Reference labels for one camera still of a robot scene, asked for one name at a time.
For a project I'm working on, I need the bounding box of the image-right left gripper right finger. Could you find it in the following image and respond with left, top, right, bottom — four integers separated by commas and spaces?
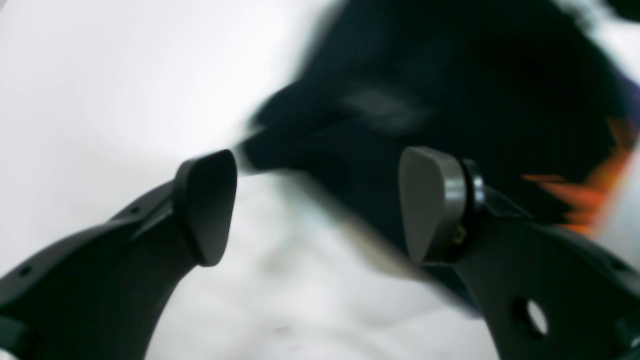
398, 146, 640, 360

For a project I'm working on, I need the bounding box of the image-right left gripper left finger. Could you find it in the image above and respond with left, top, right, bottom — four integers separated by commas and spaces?
0, 150, 238, 360

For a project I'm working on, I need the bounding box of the black printed T-shirt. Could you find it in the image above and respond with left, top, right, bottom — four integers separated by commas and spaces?
237, 0, 640, 311

